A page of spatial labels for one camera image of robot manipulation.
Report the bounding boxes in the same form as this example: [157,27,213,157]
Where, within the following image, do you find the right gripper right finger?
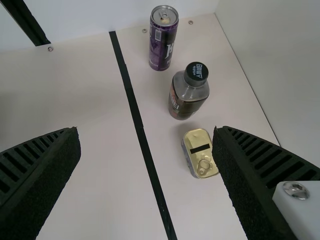
[211,125,320,240]

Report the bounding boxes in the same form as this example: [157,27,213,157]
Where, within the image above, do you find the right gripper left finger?
[0,126,82,240]

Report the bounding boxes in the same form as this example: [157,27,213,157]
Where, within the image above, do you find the rectangular gold-lidded tin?
[181,128,220,180]

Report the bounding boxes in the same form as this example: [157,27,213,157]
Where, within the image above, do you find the purple can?
[149,5,180,72]

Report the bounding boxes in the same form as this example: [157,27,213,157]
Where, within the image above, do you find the dark coffee bottle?
[167,61,211,121]

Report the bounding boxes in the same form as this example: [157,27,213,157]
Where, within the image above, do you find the black strip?
[108,31,178,240]

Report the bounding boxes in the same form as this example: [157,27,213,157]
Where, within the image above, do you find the black post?
[0,0,52,47]

